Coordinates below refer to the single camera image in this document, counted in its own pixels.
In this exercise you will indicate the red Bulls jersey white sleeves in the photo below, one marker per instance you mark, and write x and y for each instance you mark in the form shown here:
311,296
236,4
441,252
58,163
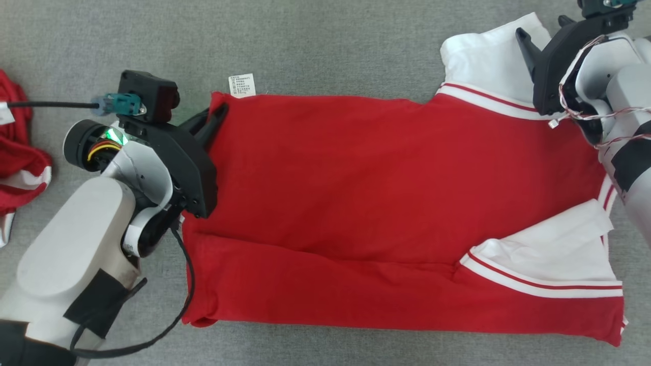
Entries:
356,178

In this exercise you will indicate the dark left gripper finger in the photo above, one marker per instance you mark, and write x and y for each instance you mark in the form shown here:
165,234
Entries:
196,123
213,127

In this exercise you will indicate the red shorts white side stripes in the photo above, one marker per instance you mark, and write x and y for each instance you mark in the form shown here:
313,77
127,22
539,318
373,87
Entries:
20,157

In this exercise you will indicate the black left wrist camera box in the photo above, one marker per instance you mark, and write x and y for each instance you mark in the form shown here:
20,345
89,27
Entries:
150,94

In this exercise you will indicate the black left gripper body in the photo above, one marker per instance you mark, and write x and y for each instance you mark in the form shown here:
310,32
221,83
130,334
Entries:
188,168

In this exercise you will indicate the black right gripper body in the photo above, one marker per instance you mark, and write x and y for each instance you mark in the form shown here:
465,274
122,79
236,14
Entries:
554,56

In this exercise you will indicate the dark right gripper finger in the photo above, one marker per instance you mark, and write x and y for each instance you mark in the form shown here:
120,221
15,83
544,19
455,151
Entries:
529,51
565,22

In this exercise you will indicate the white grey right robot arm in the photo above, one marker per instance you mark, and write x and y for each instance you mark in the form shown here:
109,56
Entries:
630,86

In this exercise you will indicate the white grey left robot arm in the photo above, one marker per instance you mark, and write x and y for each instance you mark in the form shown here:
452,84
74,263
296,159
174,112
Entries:
76,244

